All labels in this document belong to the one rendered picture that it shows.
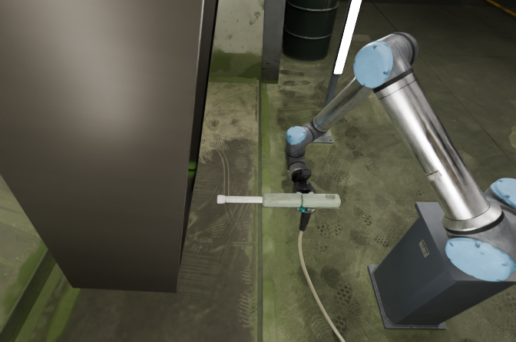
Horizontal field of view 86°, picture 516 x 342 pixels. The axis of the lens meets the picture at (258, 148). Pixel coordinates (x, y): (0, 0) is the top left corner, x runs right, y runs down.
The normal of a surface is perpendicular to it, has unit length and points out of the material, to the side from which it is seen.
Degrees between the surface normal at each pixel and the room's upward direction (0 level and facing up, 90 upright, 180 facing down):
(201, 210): 0
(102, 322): 0
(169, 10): 90
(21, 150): 90
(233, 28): 90
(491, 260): 93
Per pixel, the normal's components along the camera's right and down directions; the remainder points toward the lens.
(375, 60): -0.82, 0.32
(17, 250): 0.86, -0.36
